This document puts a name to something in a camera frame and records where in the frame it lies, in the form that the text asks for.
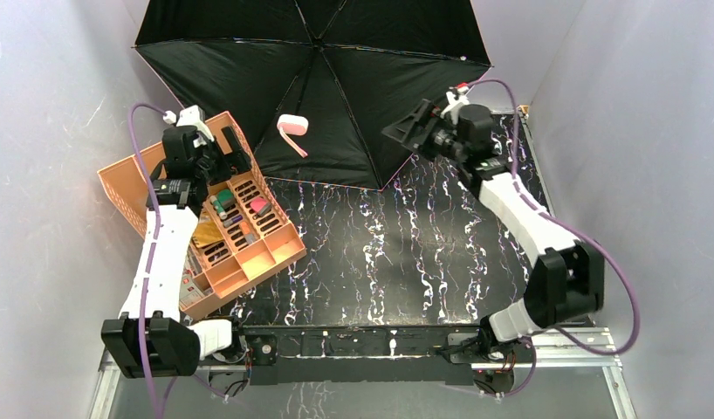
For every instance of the black and pink folding umbrella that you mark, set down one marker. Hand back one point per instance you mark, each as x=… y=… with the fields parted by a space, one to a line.
x=312 y=84

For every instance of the yellow notebook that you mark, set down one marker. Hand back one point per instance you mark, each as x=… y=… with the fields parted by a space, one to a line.
x=206 y=233

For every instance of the orange plastic desk organizer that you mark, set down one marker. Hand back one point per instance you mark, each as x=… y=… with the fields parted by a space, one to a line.
x=253 y=248

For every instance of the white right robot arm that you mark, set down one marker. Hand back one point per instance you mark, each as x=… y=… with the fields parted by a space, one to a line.
x=567 y=279

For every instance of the aluminium frame rail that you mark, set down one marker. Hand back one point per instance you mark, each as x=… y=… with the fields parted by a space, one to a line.
x=581 y=347

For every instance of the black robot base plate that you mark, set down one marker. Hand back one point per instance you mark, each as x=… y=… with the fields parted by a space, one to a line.
x=294 y=354

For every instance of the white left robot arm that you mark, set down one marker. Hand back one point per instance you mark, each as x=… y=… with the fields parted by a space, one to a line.
x=147 y=339

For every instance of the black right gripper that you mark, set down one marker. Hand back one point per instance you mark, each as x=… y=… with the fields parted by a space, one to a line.
x=421 y=127

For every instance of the pink eraser block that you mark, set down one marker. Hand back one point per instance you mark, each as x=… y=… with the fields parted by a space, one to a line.
x=260 y=206

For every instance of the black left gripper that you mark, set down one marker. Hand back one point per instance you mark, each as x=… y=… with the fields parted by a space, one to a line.
x=219 y=158

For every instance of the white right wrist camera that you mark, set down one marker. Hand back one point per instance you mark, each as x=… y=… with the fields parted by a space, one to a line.
x=456 y=97

